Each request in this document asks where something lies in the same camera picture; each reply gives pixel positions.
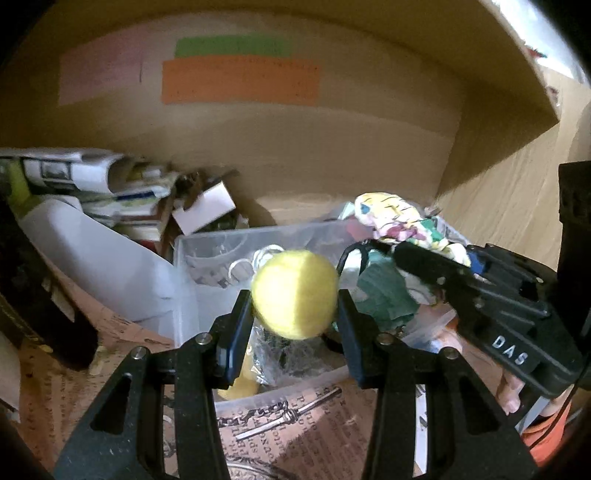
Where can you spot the clear bag with dark items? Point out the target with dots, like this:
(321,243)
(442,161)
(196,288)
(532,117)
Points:
(279,362)

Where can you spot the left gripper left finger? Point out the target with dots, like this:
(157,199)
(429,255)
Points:
(120,436)

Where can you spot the clear plastic bin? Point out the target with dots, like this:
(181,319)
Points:
(213,267)

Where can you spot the green sticky note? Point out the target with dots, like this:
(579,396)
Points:
(249,44)

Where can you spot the green cloth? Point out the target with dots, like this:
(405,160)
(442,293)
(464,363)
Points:
(381,293)

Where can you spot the floral patterned cloth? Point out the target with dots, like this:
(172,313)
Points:
(395,220)

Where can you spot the small pink box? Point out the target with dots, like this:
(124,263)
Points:
(209,206)

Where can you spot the orange sticky note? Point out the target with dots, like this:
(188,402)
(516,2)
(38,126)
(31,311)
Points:
(240,78)

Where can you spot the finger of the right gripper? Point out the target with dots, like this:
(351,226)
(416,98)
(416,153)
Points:
(482,261)
(435,269)

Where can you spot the dark wine bottle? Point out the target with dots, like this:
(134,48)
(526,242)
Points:
(34,305)

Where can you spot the yellow sponge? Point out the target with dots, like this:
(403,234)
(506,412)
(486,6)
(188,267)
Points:
(246,384)

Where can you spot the orange printed newspaper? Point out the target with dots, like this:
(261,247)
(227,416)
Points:
(330,442)

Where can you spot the black and white pouch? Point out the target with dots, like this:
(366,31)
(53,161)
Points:
(354,264)

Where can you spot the yellow foam ball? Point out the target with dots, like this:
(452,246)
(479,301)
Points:
(295,294)

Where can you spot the stack of newspapers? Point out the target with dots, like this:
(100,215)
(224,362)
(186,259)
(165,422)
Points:
(126,193)

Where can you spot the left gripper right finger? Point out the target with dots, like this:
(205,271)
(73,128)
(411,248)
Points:
(469,436)

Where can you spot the pink sticky note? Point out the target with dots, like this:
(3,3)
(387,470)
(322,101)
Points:
(105,64)

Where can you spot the white paper sheet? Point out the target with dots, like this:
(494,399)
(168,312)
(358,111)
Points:
(130,280)

